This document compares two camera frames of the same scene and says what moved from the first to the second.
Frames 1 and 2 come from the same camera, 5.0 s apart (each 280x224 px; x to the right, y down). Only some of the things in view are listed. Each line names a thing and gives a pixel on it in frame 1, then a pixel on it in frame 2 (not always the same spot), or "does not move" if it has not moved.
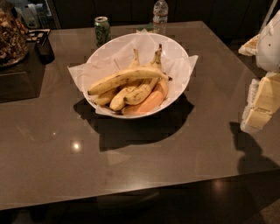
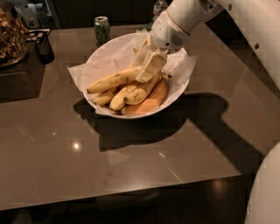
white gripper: (270, 48) -> (166, 33)
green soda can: (102, 31) does not move
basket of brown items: (13, 38) does not move
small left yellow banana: (105, 98) does not move
